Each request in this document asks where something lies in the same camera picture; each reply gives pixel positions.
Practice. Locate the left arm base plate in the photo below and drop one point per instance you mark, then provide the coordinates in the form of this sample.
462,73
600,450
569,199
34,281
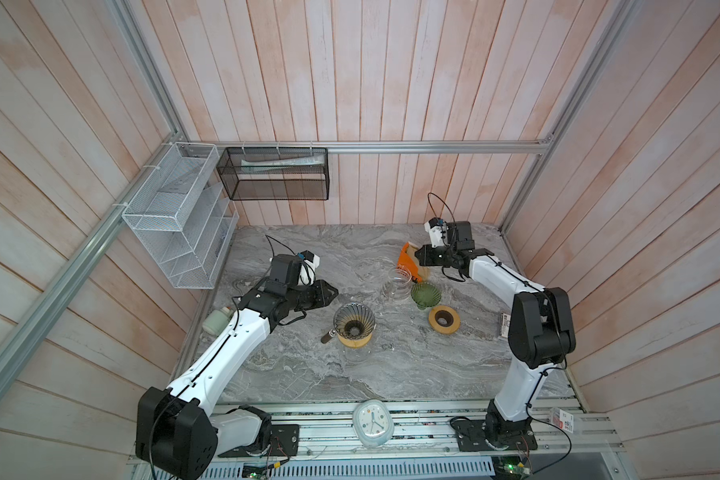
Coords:
280,440

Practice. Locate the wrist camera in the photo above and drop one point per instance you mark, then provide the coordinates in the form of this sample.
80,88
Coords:
309,264
437,229

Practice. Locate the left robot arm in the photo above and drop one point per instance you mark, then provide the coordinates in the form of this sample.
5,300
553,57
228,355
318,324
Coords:
177,431

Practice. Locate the white wire mesh shelf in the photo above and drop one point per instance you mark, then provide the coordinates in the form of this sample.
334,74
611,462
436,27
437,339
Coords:
182,217

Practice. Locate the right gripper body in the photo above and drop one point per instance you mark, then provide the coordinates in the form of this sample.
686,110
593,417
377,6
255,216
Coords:
430,255

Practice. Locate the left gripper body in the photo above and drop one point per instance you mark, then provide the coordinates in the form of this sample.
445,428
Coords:
311,293

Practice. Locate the white analog clock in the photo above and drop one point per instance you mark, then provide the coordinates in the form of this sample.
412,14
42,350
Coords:
372,423

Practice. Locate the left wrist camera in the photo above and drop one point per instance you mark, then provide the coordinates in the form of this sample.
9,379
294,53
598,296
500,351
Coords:
309,264

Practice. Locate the clear glass cup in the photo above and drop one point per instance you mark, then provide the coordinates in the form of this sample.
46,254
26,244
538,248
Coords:
397,284

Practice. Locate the green glass dripper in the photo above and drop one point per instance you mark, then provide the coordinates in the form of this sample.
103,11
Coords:
426,295

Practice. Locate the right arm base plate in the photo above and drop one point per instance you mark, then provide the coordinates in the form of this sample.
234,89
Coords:
492,434

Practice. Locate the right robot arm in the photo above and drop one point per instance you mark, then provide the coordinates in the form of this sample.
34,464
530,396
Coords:
540,335

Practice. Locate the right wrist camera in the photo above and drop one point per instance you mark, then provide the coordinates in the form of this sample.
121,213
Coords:
437,229

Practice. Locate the coloured marker pack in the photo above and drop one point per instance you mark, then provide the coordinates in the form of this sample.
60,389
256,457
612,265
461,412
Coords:
505,325

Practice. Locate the orange coffee filter box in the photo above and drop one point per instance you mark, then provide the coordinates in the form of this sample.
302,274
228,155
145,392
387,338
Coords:
407,261

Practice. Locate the black mesh basket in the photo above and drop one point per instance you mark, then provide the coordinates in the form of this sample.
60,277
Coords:
275,173

